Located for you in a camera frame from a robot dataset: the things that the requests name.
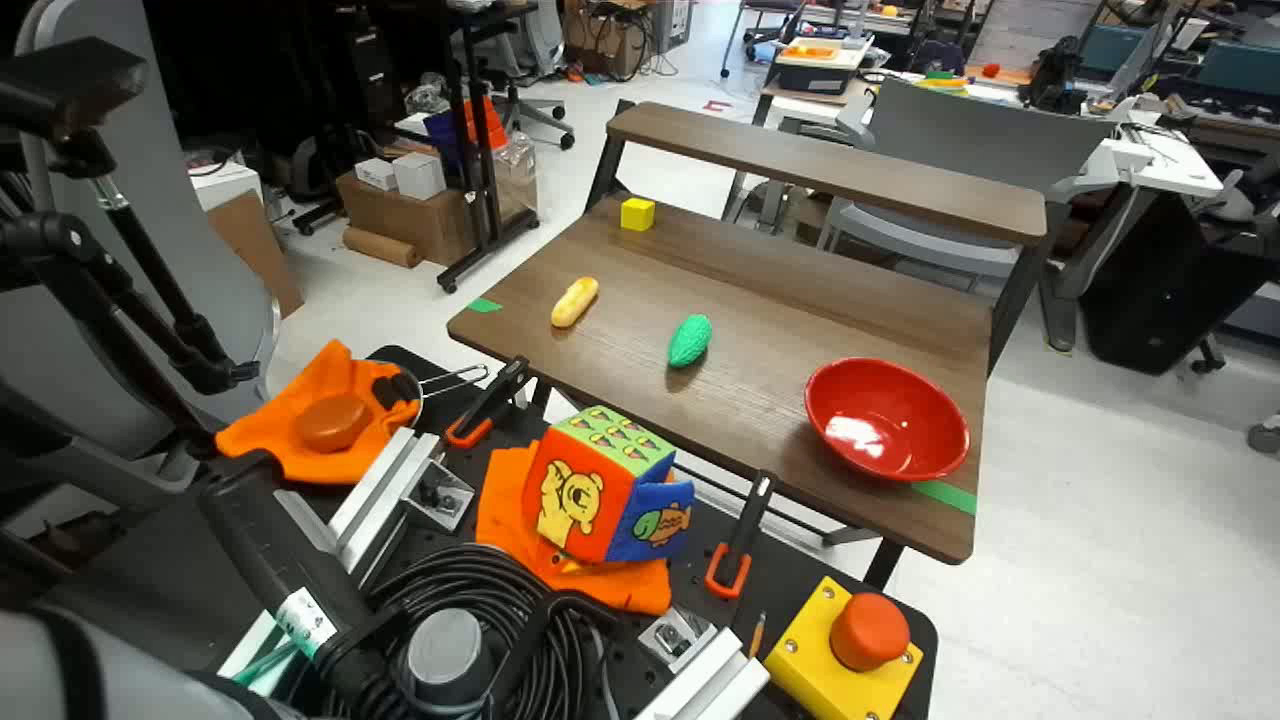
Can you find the green oval toy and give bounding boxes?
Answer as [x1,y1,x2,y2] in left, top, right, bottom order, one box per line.
[664,313,714,374]

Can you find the yellow corn toy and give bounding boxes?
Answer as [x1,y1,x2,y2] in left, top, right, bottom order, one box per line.
[549,274,605,336]

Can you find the colourful picture cube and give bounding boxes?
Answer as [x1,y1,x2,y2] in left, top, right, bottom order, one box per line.
[518,404,698,568]

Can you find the black orange bar clamp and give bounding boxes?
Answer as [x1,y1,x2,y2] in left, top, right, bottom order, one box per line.
[698,472,776,604]
[445,351,535,453]

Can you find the dark wooden table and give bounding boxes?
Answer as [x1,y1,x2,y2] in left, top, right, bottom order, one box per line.
[445,198,1000,594]

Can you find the orange cloth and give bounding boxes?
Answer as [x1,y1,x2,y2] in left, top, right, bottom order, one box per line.
[472,442,674,620]
[212,336,423,489]

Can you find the red plastic bowl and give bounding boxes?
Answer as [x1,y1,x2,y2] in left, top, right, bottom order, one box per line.
[803,355,970,489]

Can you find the large cardboard box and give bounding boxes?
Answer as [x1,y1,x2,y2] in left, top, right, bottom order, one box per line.
[330,144,541,269]

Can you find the black base board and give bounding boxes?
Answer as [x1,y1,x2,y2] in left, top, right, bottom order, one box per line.
[196,342,939,720]

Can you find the black floor stand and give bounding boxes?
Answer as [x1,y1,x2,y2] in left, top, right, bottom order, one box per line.
[431,12,542,298]

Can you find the dark wooden riser shelf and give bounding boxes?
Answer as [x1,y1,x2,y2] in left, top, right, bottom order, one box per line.
[605,99,1051,249]

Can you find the white small boxes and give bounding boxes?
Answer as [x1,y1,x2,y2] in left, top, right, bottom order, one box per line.
[351,147,448,205]

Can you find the orange round disc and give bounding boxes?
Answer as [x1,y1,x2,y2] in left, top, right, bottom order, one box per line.
[291,394,380,458]

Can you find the long green tape strip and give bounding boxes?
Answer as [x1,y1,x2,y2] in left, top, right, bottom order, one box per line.
[911,479,980,519]

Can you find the yellow box with orange button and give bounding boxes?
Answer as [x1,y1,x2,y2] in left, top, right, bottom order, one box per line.
[762,574,926,720]

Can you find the grey round knob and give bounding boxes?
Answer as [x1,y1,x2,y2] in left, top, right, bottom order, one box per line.
[399,604,497,711]

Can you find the grey chair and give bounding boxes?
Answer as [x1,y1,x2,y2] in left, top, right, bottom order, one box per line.
[813,78,1116,294]

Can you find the brown cardboard box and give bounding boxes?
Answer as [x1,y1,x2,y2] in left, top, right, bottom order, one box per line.
[204,190,306,320]

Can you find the black pole with white label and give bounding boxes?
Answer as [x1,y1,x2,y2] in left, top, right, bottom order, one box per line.
[196,458,383,671]

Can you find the black tripod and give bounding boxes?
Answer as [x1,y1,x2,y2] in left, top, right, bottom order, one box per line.
[0,126,263,404]

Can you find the grey partition panel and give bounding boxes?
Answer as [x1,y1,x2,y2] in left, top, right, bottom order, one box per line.
[12,0,279,458]

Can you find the white desk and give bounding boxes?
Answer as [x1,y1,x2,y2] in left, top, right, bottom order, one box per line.
[1051,118,1226,351]

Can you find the small metal bracket plate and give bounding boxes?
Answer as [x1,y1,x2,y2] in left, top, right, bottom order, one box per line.
[636,609,719,677]
[405,458,475,536]

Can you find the aluminium profile rail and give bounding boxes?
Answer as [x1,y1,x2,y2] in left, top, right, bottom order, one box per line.
[325,429,448,575]
[636,623,776,720]

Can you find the black cable bundle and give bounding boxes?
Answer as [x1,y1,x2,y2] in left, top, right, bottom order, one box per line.
[311,536,632,720]

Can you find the black camera head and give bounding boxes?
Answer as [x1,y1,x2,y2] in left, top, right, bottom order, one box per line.
[0,37,152,144]

